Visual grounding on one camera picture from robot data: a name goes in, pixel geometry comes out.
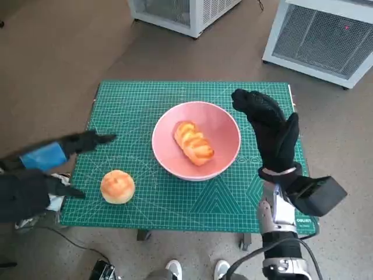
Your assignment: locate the round toy bread bun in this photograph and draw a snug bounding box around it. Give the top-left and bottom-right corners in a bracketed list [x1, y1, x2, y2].
[100, 170, 136, 205]

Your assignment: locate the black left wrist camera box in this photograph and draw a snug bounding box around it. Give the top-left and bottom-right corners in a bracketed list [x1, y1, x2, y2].
[0, 169, 50, 224]

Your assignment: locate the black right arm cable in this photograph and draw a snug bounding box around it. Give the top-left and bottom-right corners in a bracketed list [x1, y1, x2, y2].
[224, 241, 266, 280]

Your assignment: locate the green cutting mat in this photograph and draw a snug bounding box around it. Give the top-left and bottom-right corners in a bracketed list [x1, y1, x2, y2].
[59, 81, 320, 234]

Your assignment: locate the black metal device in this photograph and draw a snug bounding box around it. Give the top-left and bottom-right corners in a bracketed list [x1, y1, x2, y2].
[90, 259, 117, 280]

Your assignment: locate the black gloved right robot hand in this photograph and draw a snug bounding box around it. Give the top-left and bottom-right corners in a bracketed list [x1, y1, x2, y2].
[230, 89, 300, 174]

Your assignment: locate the pink bowl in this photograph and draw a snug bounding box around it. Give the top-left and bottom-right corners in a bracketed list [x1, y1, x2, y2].
[151, 101, 242, 181]

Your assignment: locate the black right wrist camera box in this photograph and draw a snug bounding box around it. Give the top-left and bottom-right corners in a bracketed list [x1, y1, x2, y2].
[285, 175, 348, 217]

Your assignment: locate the person's shoe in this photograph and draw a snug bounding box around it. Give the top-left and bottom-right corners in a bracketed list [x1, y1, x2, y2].
[14, 217, 40, 231]

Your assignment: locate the black floor cable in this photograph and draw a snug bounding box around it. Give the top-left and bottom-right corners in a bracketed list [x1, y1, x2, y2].
[37, 226, 113, 263]

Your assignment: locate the white mesh cabinet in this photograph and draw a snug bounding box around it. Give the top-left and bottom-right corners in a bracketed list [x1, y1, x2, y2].
[262, 0, 373, 90]
[128, 0, 242, 38]

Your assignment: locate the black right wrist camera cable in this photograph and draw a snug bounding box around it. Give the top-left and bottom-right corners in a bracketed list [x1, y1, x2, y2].
[297, 223, 324, 280]

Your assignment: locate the long toy bread loaf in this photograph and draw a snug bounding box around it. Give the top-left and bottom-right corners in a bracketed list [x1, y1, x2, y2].
[174, 121, 216, 167]

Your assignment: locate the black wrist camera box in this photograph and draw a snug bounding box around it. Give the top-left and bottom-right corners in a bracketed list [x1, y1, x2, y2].
[285, 175, 348, 217]
[0, 169, 50, 224]

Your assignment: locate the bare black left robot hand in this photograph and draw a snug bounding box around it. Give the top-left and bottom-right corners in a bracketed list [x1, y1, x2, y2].
[0, 130, 117, 200]

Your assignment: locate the white shoe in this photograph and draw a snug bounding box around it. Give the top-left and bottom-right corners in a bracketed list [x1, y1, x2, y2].
[165, 259, 183, 280]
[214, 259, 231, 280]

